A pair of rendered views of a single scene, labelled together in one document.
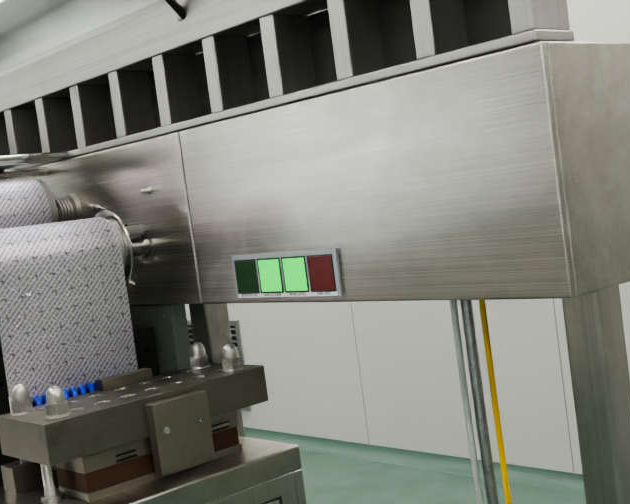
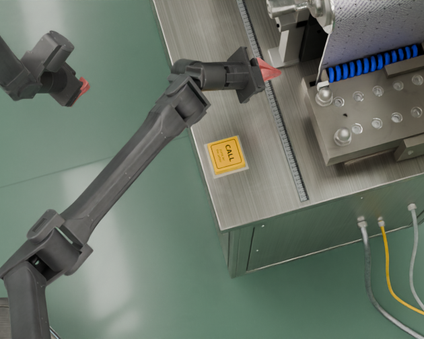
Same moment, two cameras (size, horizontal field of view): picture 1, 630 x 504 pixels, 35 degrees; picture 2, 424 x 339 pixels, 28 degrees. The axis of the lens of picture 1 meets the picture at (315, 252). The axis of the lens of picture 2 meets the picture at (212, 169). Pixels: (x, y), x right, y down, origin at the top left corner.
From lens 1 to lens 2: 170 cm
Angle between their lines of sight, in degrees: 73
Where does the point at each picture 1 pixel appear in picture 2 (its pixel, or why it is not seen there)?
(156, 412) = (408, 148)
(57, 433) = (336, 158)
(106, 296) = (420, 15)
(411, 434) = not seen: outside the picture
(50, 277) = (378, 17)
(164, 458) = (402, 157)
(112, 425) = (375, 148)
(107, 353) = (404, 37)
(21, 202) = not seen: outside the picture
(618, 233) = not seen: outside the picture
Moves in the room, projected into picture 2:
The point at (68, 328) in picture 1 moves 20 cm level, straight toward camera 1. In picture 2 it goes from (379, 34) to (365, 126)
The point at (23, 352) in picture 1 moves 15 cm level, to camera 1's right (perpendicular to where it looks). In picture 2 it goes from (339, 49) to (407, 78)
